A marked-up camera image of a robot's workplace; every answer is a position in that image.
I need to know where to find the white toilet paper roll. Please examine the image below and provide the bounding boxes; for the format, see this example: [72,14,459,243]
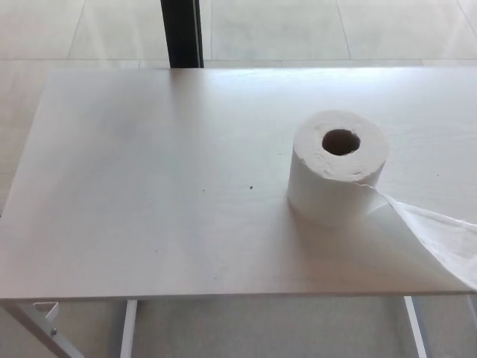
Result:
[286,109,477,292]

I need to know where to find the white table leg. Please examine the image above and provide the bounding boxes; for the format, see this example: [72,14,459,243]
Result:
[119,299,138,358]
[404,296,429,358]

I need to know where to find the black vertical post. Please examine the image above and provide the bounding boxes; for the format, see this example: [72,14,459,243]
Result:
[159,0,206,69]

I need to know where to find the white table brace with bracket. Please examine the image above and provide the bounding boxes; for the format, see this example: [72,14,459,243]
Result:
[0,301,86,358]

